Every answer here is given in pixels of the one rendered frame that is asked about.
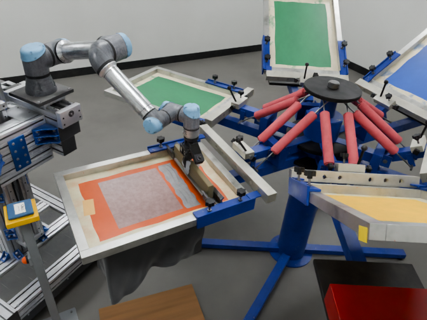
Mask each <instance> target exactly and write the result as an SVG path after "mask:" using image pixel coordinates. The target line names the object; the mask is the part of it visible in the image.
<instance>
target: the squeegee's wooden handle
mask: <svg viewBox="0 0 427 320"><path fill-rule="evenodd" d="M174 153H175V158H177V159H178V161H179V162H180V163H181V165H183V164H182V158H183V155H182V154H181V153H180V145H179V144H175V145H174ZM190 162H191V164H190V166H189V168H190V169H189V174H190V176H191V177H192V179H193V180H194V181H195V182H196V183H197V185H198V186H199V188H200V189H201V190H204V191H205V192H206V193H207V195H208V196H209V197H211V198H212V197H213V195H214V185H213V184H212V183H211V181H210V180H209V179H208V178H207V177H206V176H205V174H204V173H203V172H202V171H201V170H200V169H199V168H198V166H197V165H196V164H195V163H194V161H193V160H192V159H191V160H190ZM183 167H184V166H183Z"/></svg>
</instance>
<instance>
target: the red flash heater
mask: <svg viewBox="0 0 427 320"><path fill-rule="evenodd" d="M324 301H325V306H326V309H327V314H328V317H329V320H427V289H421V288H397V287H385V286H362V285H349V284H330V285H329V288H328V290H327V293H326V295H325V298H324Z"/></svg>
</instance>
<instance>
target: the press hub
mask: <svg viewBox="0 0 427 320"><path fill-rule="evenodd" d="M304 89H305V90H306V92H308V93H309V94H310V95H312V96H314V97H316V98H319V99H321V102H320V106H319V107H314V108H312V109H309V110H308V113H309V112H310V111H313V112H316V111H317V110H318V109H319V108H320V107H321V106H322V105H323V100H324V102H326V101H328V103H327V104H326V105H325V110H326V111H328V112H330V125H331V132H332V145H333V152H334V155H335V157H337V156H340V153H348V152H347V146H345V145H342V144H339V143H336V142H335V141H336V140H337V139H338V137H339V138H342V139H346V135H345V131H343V132H341V133H340V130H341V126H342V122H343V119H344V118H343V116H342V114H341V113H340V112H338V111H336V107H337V103H350V102H355V101H357V100H359V99H360V98H361V96H362V90H361V89H360V87H359V86H357V85H356V84H354V83H352V82H350V81H347V80H345V79H341V78H338V77H331V76H315V77H311V78H309V79H307V80H305V82H304ZM322 111H323V107H322V108H321V109H320V110H319V111H318V112H317V113H316V115H317V118H316V119H315V120H314V121H313V122H312V123H311V124H310V125H309V126H308V127H307V128H306V129H305V130H304V132H302V133H300V134H299V135H298V136H297V137H301V136H304V135H305V136H306V137H308V138H309V139H310V140H311V141H309V142H305V143H301V144H299V145H297V148H298V149H301V150H302V151H303V152H305V153H306V154H308V156H307V157H304V158H301V159H297V160H295V161H294V164H296V166H295V167H304V168H305V170H317V165H316V161H315V156H322V154H323V152H322V150H321V148H320V144H319V143H322V134H321V126H320V112H322ZM316 210H317V207H316V206H315V205H313V204H311V203H310V202H309V206H306V205H305V204H303V203H302V202H300V201H299V200H297V199H296V198H294V197H293V196H291V195H290V194H289V196H288V201H287V206H286V209H285V214H284V218H283V223H282V227H281V231H280V235H277V236H275V237H274V238H272V240H271V241H270V242H277V243H278V247H279V250H278V252H277V251H270V254H271V256H272V257H273V258H274V259H275V260H276V261H278V260H279V258H280V257H281V254H282V253H284V254H286V255H288V256H290V260H289V261H288V263H287V265H286V267H291V268H298V267H303V266H305V265H307V264H308V263H309V262H310V260H311V257H312V253H304V251H305V248H306V245H307V241H308V238H309V234H310V231H311V228H312V224H313V220H314V218H315V214H316Z"/></svg>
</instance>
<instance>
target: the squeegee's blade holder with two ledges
mask: <svg viewBox="0 0 427 320"><path fill-rule="evenodd" d="M174 161H175V162H176V163H177V164H178V165H179V167H180V168H181V170H182V171H183V172H184V173H185V175H186V176H187V177H188V179H189V180H190V181H191V183H192V184H193V185H194V186H195V187H196V189H197V190H198V192H199V193H200V194H201V195H202V196H203V193H202V190H201V189H200V188H199V186H198V185H197V183H196V182H195V181H194V180H193V179H192V177H191V176H190V174H187V173H186V172H185V169H184V167H183V165H181V163H180V162H179V161H178V159H177V158H174Z"/></svg>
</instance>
